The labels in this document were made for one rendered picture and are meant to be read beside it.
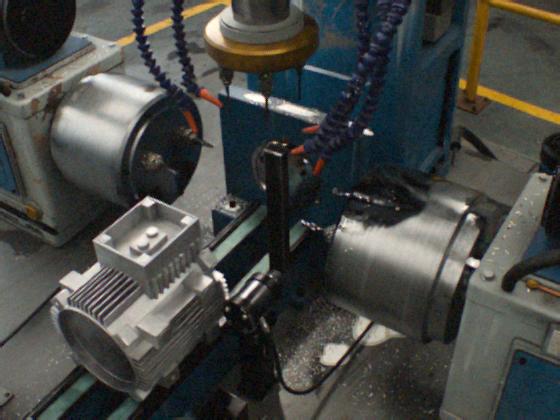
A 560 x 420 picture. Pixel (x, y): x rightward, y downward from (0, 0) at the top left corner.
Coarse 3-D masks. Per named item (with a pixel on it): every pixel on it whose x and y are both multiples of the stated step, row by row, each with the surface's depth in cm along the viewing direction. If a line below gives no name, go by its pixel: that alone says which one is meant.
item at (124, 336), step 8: (200, 256) 103; (208, 256) 103; (200, 264) 103; (208, 264) 103; (56, 296) 97; (64, 296) 97; (56, 304) 98; (64, 304) 97; (120, 328) 92; (128, 328) 92; (112, 336) 92; (120, 336) 91; (128, 336) 92; (136, 336) 93; (120, 344) 92; (128, 344) 91; (72, 352) 105; (128, 392) 100; (136, 392) 99; (144, 392) 100; (136, 400) 100
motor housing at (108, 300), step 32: (96, 288) 95; (128, 288) 96; (224, 288) 106; (64, 320) 102; (96, 320) 93; (128, 320) 95; (192, 320) 101; (96, 352) 106; (128, 352) 93; (160, 352) 96; (128, 384) 102
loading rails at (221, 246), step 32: (256, 224) 135; (224, 256) 128; (256, 256) 139; (288, 288) 131; (224, 320) 114; (192, 352) 109; (224, 352) 118; (64, 384) 105; (96, 384) 107; (192, 384) 112; (32, 416) 101; (64, 416) 102; (96, 416) 109; (128, 416) 100; (160, 416) 106
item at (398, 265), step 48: (336, 192) 119; (384, 192) 102; (432, 192) 101; (480, 192) 103; (336, 240) 102; (384, 240) 99; (432, 240) 96; (480, 240) 99; (336, 288) 105; (384, 288) 99; (432, 288) 96; (432, 336) 102
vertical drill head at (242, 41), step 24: (240, 0) 101; (264, 0) 100; (288, 0) 103; (216, 24) 108; (240, 24) 103; (264, 24) 102; (288, 24) 102; (312, 24) 107; (216, 48) 103; (240, 48) 101; (264, 48) 101; (288, 48) 101; (312, 48) 104; (264, 72) 103; (264, 96) 107
